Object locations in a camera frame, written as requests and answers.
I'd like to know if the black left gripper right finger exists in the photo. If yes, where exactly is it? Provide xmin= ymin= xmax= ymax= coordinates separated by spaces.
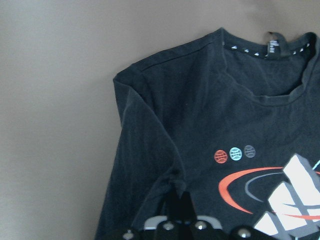
xmin=183 ymin=191 xmax=197 ymax=223

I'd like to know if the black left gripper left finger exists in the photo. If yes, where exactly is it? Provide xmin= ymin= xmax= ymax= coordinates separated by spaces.
xmin=166 ymin=189 xmax=186 ymax=225

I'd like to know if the black printed t-shirt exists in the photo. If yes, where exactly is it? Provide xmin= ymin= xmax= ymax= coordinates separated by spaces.
xmin=95 ymin=28 xmax=320 ymax=240

